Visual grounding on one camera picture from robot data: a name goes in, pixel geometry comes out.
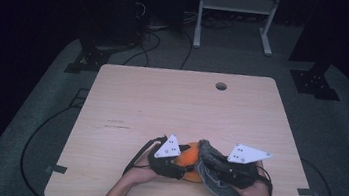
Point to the person's left hand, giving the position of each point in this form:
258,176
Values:
137,175

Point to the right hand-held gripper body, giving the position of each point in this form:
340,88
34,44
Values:
240,173

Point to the black tape strip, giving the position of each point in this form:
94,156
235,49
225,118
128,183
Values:
56,168
308,193

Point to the orange plush toy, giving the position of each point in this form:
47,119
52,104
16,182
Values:
187,158

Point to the white metal stand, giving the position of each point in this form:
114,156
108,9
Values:
237,4

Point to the grey furry cloth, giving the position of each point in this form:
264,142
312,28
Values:
218,189

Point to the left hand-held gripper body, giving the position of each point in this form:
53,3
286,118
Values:
165,167

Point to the black stand base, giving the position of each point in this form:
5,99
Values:
95,58
313,83

